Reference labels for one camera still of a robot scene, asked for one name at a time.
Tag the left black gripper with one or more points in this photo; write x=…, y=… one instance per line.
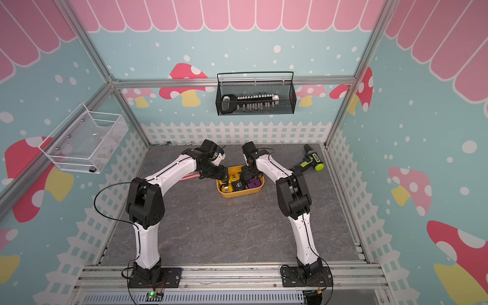
x=220, y=174

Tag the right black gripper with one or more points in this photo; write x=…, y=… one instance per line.
x=246, y=173

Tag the yellow plastic storage box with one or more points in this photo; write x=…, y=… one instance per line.
x=235, y=174

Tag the purple tape measure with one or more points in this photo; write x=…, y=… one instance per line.
x=254, y=183

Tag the black 5M tape measure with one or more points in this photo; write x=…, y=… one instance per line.
x=238, y=185

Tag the small yellow tape measure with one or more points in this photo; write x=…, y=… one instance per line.
x=226, y=188

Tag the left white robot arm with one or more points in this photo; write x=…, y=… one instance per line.
x=145, y=204

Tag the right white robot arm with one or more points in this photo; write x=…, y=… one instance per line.
x=294, y=201

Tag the green black power drill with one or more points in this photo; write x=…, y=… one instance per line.
x=310, y=161

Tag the small green circuit board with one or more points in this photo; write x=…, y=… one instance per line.
x=154, y=296

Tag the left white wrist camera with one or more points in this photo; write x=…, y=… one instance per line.
x=218, y=157

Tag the pink handled tool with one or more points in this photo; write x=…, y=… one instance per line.
x=190, y=176

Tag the socket set rail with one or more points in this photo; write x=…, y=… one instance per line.
x=232, y=103

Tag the black wire wall basket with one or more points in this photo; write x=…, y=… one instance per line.
x=255, y=93

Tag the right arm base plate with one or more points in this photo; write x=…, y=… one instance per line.
x=294, y=276

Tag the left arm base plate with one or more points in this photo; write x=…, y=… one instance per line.
x=156, y=277

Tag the white wire wall basket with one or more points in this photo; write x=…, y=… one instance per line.
x=85, y=141

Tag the grey cable duct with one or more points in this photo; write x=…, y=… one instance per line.
x=198, y=297

